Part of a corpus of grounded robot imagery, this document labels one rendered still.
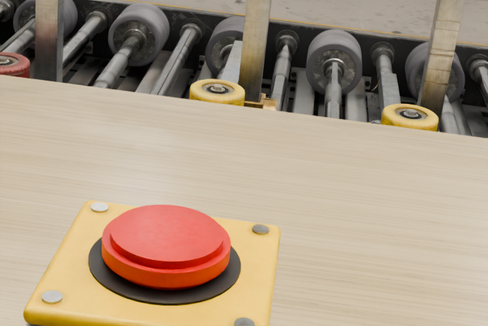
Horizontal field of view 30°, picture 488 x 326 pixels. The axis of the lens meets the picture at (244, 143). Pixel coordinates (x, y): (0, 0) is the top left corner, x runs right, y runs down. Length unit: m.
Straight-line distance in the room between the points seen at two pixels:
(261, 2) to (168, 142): 0.32
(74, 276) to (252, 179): 0.80
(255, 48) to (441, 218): 0.47
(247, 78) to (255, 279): 1.13
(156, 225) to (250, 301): 0.04
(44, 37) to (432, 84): 0.60
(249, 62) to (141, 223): 1.11
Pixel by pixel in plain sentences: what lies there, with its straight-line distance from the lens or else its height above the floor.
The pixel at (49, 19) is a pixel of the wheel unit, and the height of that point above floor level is 0.95.
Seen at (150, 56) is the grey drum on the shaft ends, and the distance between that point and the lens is 1.84.
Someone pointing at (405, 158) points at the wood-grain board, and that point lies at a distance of 1.19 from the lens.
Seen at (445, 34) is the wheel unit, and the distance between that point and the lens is 1.38.
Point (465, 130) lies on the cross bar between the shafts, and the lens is 1.77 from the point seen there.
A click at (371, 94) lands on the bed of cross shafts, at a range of 1.95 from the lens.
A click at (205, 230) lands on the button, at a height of 1.23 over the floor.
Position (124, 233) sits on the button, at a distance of 0.28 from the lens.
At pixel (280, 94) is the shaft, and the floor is 0.81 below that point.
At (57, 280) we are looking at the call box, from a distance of 0.28.
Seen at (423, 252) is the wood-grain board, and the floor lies 0.90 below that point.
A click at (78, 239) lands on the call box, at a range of 0.30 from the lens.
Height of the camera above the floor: 1.37
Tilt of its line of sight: 24 degrees down
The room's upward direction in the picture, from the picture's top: 6 degrees clockwise
